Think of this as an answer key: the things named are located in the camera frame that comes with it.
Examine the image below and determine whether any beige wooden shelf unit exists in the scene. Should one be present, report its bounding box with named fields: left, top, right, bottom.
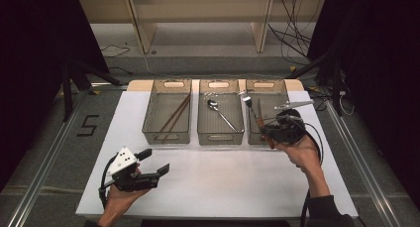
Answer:
left=78, top=0, right=328, bottom=55

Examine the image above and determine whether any black tripod stand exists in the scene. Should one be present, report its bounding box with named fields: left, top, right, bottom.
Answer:
left=59, top=58, right=124, bottom=122

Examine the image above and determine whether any person's right hand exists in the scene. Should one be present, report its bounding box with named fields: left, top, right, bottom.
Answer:
left=275, top=134, right=321, bottom=171

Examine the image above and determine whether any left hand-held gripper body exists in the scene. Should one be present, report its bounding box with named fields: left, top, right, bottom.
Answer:
left=106, top=146, right=160, bottom=192

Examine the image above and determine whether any black curtain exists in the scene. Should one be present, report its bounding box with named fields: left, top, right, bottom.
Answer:
left=0, top=0, right=111, bottom=192
left=306, top=0, right=420, bottom=201

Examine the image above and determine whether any bundle of black cables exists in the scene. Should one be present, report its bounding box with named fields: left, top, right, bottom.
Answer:
left=267, top=0, right=314, bottom=66

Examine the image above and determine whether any left hand-held gripper black cable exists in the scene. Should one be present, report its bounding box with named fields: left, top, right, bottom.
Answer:
left=98, top=154, right=121, bottom=210

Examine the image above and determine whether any smoky transparent plastic bin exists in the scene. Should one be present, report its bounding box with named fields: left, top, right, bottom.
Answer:
left=142, top=78, right=193, bottom=146
left=245, top=78, right=299, bottom=147
left=196, top=78, right=246, bottom=146

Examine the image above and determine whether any aluminium floor rail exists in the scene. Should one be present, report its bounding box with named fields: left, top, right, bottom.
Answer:
left=6, top=90, right=93, bottom=227
left=325, top=99, right=403, bottom=227

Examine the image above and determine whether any white cable with plug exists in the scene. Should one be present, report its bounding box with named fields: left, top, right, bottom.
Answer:
left=338, top=89, right=357, bottom=117

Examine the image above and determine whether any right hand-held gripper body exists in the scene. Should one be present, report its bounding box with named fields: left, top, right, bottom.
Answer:
left=261, top=99, right=315, bottom=146

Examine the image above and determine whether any black metal stand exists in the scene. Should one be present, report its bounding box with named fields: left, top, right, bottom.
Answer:
left=285, top=50, right=345, bottom=117

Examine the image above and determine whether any white table cover sheet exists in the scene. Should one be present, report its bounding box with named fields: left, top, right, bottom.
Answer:
left=74, top=89, right=360, bottom=220

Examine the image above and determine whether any hand-held gripper black cable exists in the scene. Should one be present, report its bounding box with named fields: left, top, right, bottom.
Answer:
left=98, top=154, right=121, bottom=210
left=295, top=116, right=325, bottom=227

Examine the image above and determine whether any person's left hand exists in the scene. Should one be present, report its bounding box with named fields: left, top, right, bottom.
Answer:
left=105, top=186, right=150, bottom=219

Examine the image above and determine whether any right hand-held gripper black cable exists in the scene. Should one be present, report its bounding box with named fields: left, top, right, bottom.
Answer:
left=295, top=116, right=325, bottom=227

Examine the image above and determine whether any silver metal spoon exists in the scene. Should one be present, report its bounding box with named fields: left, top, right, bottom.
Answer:
left=206, top=98, right=240, bottom=134

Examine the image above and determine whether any thin black floor cable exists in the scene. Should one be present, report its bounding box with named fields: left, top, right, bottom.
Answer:
left=100, top=43, right=132, bottom=58

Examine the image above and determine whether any fork with wooden handle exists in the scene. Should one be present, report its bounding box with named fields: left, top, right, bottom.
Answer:
left=240, top=90, right=275, bottom=151

